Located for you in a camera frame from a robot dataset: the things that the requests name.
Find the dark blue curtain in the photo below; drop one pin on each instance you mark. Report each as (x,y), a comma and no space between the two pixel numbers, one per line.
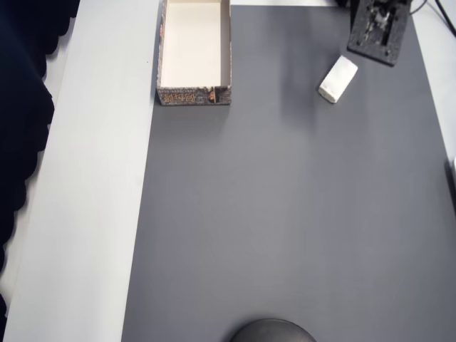
(18,107)

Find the white rectangular block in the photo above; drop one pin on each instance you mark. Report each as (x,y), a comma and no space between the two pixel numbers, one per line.
(338,80)

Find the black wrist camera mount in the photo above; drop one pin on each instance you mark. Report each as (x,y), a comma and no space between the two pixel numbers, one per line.
(360,39)

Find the gray rubber table mat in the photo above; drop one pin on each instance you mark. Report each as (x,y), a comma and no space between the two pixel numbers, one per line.
(267,196)

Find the bark-patterned cardboard box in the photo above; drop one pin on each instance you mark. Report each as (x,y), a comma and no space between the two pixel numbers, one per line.
(192,42)

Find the black round stand base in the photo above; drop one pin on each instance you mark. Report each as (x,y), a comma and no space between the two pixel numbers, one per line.
(272,331)

